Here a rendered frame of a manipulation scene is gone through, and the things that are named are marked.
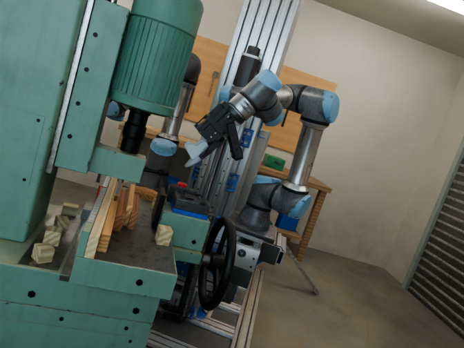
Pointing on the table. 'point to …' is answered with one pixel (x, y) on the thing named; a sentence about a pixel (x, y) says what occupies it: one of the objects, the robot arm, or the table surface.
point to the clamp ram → (158, 206)
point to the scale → (98, 201)
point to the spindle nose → (134, 131)
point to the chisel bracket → (117, 163)
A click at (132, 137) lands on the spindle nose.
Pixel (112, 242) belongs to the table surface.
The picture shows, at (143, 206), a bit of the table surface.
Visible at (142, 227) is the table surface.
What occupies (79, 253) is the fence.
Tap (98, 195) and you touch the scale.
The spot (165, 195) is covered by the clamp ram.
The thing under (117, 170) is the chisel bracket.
